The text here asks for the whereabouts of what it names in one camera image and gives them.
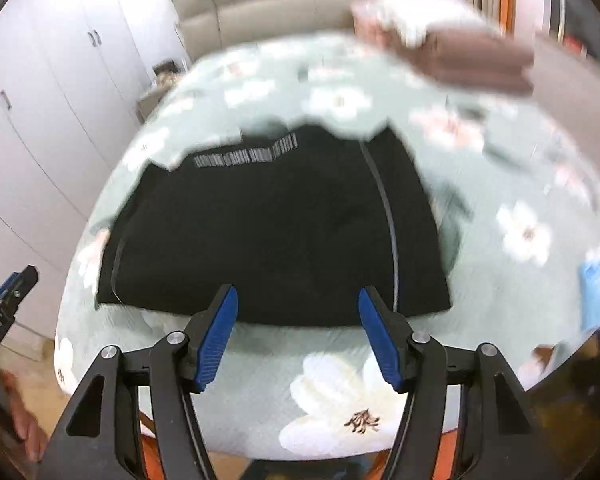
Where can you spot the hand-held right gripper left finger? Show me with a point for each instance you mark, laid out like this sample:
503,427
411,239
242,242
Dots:
215,340

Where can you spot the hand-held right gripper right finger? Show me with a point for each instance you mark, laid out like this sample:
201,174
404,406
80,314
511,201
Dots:
382,340

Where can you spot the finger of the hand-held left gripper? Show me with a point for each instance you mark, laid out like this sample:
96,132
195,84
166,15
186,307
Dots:
16,287

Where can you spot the black hooded jacket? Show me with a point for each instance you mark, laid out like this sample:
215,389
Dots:
280,230

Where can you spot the person's left hand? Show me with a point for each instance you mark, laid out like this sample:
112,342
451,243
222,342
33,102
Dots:
27,425

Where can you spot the floral green bed sheet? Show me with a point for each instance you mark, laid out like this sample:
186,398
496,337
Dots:
340,390

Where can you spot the white wardrobe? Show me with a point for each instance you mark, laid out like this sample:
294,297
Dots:
45,110

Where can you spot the cluttered nightstand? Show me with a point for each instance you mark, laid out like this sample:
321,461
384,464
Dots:
160,90

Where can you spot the brown folded quilt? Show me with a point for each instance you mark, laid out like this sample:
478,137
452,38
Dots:
475,60

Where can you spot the pink folded blanket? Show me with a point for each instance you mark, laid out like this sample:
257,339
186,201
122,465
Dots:
375,25

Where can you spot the white lace pillow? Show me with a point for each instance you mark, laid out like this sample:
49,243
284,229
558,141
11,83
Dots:
425,12

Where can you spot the beige upholstered headboard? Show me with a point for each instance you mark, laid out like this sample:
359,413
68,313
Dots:
290,15

